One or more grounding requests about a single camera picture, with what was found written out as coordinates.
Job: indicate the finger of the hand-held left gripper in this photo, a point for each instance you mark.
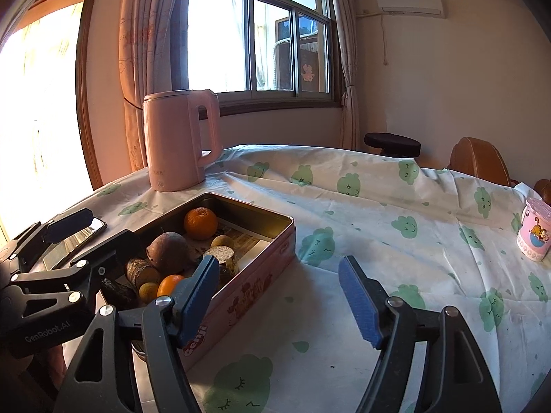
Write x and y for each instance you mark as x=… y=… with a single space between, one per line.
x=69 y=223
x=120 y=251

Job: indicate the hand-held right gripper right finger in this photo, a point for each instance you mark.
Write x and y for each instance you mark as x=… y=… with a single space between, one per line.
x=359 y=305

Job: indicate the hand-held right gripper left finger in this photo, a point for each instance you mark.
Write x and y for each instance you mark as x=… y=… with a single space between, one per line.
x=198 y=301

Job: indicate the striped brown roll slice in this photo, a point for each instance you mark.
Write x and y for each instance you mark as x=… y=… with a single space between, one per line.
x=140 y=272

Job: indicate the medium mandarin orange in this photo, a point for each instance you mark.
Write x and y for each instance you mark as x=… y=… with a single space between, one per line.
x=169 y=286

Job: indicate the dark brown date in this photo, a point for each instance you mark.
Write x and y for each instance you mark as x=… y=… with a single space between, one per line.
x=118 y=293

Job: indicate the purple passion fruit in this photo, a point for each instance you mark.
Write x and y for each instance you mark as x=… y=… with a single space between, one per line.
x=165 y=251

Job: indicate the yellow-brown longan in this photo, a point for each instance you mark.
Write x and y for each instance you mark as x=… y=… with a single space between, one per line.
x=223 y=241
x=148 y=292

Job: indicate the round macaron cookie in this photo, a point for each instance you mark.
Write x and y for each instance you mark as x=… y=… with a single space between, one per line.
x=219 y=254

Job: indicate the pink metal tin box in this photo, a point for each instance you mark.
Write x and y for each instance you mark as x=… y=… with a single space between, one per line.
x=249 y=284

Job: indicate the large mandarin orange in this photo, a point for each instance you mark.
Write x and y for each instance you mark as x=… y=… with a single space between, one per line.
x=200 y=223

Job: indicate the black smartphone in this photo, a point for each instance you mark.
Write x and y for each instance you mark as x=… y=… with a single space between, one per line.
x=86 y=236

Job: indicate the printed paper sheet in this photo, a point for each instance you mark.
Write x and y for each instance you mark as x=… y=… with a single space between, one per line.
x=249 y=245

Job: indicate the cloud print tablecloth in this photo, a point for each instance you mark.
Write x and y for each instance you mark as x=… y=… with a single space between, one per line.
x=366 y=223

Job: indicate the wooden framed glass door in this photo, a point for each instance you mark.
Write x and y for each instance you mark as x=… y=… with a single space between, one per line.
x=38 y=116

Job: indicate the pink electric kettle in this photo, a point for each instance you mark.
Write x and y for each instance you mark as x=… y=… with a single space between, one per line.
x=172 y=146

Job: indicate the black round stool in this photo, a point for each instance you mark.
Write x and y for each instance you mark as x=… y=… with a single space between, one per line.
x=391 y=142

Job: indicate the orange patterned curtain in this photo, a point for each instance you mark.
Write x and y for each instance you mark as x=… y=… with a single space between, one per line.
x=142 y=51

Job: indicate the brown leather chair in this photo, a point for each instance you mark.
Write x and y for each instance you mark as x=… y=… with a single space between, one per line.
x=478 y=159

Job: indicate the pink cartoon cup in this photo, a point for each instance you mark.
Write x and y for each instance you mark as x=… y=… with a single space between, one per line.
x=533 y=232

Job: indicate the pale beige curtain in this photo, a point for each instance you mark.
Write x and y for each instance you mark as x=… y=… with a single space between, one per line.
x=346 y=94

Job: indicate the sliding glass window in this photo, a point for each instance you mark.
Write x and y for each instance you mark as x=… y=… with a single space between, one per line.
x=224 y=38

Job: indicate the white air conditioner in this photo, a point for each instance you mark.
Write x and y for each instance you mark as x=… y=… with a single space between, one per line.
x=409 y=4

